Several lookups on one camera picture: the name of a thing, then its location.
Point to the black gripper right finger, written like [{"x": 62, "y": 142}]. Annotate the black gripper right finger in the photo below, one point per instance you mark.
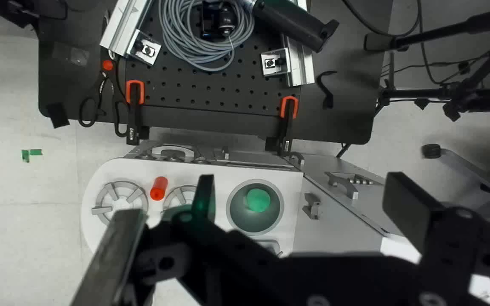
[{"x": 412, "y": 210}]

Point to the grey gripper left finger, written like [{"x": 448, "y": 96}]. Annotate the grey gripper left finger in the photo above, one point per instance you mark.
[{"x": 111, "y": 256}]

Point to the red ketchup bottle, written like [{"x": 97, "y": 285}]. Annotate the red ketchup bottle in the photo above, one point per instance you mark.
[{"x": 159, "y": 190}]

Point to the grey toy stove burner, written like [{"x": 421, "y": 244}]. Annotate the grey toy stove burner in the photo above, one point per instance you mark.
[
  {"x": 177, "y": 197},
  {"x": 114, "y": 197}
]

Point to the teal toy bottle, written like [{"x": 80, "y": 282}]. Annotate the teal toy bottle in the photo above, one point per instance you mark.
[{"x": 205, "y": 197}]

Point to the green floor tape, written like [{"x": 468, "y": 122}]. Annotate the green floor tape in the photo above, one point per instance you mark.
[{"x": 31, "y": 154}]

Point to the black tripod stand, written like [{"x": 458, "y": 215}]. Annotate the black tripod stand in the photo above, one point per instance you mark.
[{"x": 472, "y": 91}]

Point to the black scissors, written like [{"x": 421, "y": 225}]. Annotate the black scissors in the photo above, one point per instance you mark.
[{"x": 91, "y": 105}]

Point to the green ball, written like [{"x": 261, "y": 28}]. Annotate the green ball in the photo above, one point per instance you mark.
[{"x": 256, "y": 200}]

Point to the black perforated breadboard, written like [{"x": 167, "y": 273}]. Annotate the black perforated breadboard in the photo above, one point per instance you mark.
[{"x": 216, "y": 91}]

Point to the aluminium extrusion rail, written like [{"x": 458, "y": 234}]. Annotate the aluminium extrusion rail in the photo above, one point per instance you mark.
[
  {"x": 121, "y": 23},
  {"x": 300, "y": 62}
]

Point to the metal corner bracket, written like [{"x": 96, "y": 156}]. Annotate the metal corner bracket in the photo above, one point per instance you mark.
[
  {"x": 273, "y": 62},
  {"x": 145, "y": 50}
]

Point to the black camera inside coil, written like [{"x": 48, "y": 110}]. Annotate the black camera inside coil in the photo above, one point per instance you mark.
[{"x": 216, "y": 18}]

